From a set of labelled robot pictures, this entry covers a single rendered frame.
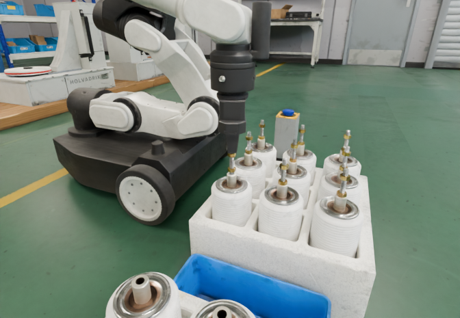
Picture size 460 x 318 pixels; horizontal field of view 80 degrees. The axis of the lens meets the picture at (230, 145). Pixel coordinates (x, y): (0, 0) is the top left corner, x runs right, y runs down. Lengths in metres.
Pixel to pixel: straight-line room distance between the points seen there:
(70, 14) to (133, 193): 2.14
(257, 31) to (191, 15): 0.12
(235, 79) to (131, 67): 2.70
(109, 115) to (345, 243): 0.90
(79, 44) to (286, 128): 2.23
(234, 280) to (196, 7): 0.54
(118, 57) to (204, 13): 2.80
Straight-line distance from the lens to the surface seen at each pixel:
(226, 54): 0.51
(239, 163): 0.74
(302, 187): 0.69
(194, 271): 0.69
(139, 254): 0.87
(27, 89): 2.40
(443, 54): 5.75
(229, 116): 0.53
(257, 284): 0.64
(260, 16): 0.52
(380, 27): 5.63
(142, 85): 3.08
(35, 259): 0.98
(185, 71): 0.94
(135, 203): 0.95
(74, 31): 2.85
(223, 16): 0.50
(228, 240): 0.64
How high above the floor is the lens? 0.58
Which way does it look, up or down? 23 degrees down
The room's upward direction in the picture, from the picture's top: straight up
